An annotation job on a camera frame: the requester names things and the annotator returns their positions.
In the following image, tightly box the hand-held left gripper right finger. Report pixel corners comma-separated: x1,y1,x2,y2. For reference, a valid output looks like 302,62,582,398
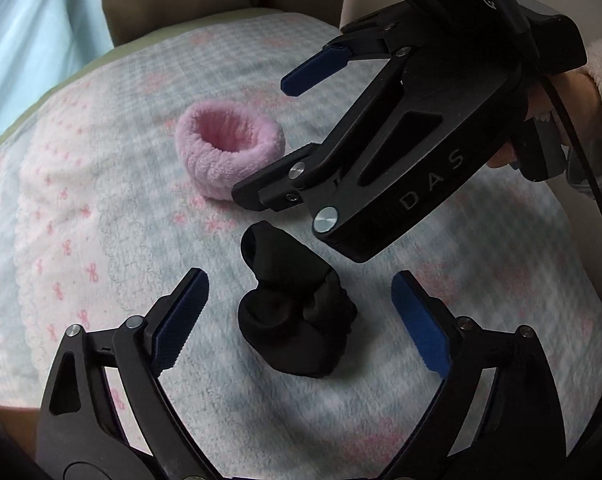
381,270,569,480

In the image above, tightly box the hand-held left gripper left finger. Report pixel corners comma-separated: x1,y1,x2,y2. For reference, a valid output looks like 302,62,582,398
36,267,227,480

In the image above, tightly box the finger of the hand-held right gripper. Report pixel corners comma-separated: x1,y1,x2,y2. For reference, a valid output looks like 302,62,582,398
232,142,343,212
281,2,418,97

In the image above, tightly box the pink fluffy wristband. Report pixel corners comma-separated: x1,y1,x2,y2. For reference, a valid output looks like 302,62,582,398
175,101,285,202

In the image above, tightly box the black sock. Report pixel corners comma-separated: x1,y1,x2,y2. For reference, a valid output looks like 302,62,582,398
237,221,358,378

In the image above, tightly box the person's right hand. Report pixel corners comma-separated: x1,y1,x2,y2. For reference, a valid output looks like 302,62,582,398
486,71,602,168

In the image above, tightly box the checked floral bed blanket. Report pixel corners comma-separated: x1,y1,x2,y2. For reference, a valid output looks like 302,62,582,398
0,10,602,480

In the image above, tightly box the green bed sheet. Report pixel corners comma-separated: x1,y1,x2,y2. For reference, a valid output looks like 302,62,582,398
0,7,343,161

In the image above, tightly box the light blue hanging cloth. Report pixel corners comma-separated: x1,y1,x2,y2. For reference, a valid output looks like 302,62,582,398
0,0,114,156

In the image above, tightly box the black cable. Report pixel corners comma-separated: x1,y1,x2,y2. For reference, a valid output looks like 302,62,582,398
524,15,602,263

